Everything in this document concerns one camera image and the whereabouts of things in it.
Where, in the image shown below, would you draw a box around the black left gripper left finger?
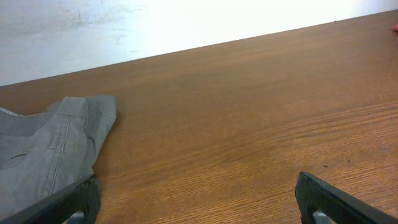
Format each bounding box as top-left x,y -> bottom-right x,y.
1,174 -> 101,223

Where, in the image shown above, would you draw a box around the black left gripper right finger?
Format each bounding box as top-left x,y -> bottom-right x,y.
295,171 -> 397,224

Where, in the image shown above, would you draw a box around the grey folded shorts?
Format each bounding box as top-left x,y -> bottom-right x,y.
1,95 -> 116,219

